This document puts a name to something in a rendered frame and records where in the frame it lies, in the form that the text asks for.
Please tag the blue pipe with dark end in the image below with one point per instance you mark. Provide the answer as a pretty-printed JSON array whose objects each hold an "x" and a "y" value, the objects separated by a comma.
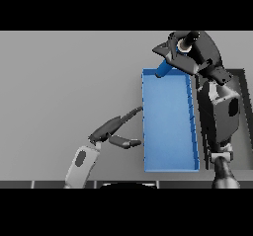
[{"x": 168, "y": 65}]

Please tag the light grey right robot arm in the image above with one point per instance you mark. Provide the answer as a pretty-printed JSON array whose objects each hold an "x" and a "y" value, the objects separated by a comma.
[{"x": 220, "y": 121}]

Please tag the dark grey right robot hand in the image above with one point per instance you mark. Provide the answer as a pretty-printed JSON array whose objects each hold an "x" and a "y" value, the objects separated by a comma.
[{"x": 194, "y": 57}]

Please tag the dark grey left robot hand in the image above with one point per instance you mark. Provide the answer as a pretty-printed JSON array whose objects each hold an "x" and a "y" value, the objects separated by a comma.
[{"x": 108, "y": 128}]

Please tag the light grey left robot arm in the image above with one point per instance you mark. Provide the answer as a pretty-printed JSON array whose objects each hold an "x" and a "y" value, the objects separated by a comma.
[{"x": 80, "y": 164}]

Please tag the blue bin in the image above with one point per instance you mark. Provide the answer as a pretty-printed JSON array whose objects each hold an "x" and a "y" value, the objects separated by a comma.
[{"x": 168, "y": 121}]

